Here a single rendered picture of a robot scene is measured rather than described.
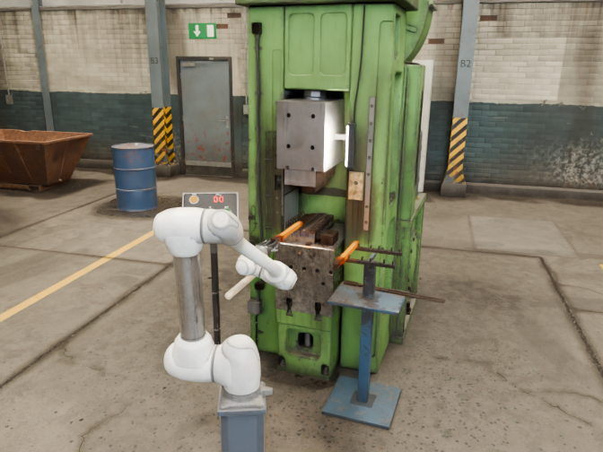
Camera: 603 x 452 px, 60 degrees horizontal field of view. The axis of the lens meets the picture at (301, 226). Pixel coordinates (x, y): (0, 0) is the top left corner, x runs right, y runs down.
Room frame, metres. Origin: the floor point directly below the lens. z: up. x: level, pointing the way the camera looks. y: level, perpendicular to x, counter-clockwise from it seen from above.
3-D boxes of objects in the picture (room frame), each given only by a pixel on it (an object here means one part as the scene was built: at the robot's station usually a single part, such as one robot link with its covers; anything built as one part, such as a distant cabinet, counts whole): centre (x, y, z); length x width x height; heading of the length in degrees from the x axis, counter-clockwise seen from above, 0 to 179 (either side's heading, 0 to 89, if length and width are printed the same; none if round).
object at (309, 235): (3.25, -0.06, 0.96); 0.42 x 0.20 x 0.09; 161
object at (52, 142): (8.59, 4.63, 0.43); 1.89 x 1.20 x 0.85; 76
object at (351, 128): (3.07, -0.30, 1.83); 0.07 x 0.04 x 0.90; 71
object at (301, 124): (3.24, -0.10, 1.56); 0.42 x 0.39 x 0.40; 161
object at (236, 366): (1.91, 0.25, 0.77); 0.18 x 0.16 x 0.22; 85
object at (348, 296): (2.72, -0.39, 0.70); 0.40 x 0.30 x 0.02; 70
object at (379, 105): (3.27, -0.46, 1.15); 0.44 x 0.26 x 2.30; 161
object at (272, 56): (3.49, 0.17, 1.15); 0.44 x 0.26 x 2.30; 161
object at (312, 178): (3.25, -0.06, 1.32); 0.42 x 0.20 x 0.10; 161
